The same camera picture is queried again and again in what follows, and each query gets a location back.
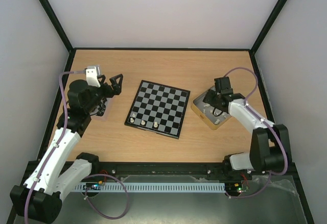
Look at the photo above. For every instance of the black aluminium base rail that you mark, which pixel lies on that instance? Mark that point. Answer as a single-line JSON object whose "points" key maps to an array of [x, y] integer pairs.
{"points": [[210, 171]]}

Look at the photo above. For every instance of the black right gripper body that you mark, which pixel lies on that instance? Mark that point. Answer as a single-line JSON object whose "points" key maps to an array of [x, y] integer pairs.
{"points": [[213, 98]]}

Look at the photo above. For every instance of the black white chess board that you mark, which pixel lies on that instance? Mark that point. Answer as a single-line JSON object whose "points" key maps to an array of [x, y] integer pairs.
{"points": [[159, 103]]}

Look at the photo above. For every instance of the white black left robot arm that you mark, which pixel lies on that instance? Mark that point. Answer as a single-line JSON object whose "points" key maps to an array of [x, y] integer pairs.
{"points": [[42, 194]]}

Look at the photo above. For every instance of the light blue cable duct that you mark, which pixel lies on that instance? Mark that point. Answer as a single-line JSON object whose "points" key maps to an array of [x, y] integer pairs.
{"points": [[153, 187]]}

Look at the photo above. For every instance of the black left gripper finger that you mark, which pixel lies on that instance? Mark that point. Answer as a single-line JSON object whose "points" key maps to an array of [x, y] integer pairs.
{"points": [[101, 79], [116, 83]]}

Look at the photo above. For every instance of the silver tray of black pieces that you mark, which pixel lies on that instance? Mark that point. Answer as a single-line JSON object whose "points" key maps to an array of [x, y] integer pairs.
{"points": [[102, 111]]}

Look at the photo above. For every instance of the gold tin of white pieces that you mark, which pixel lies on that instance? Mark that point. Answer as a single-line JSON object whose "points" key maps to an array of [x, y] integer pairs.
{"points": [[211, 115]]}

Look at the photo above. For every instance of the black cage frame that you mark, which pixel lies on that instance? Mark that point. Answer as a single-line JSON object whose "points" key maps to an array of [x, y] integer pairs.
{"points": [[292, 171]]}

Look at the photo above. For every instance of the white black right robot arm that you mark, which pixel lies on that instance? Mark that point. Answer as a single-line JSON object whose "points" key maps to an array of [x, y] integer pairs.
{"points": [[270, 143]]}

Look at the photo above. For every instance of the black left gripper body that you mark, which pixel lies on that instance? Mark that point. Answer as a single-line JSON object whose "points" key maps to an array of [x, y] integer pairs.
{"points": [[108, 93]]}

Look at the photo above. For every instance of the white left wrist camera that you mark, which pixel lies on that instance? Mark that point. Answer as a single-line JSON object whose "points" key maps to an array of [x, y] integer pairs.
{"points": [[92, 74]]}

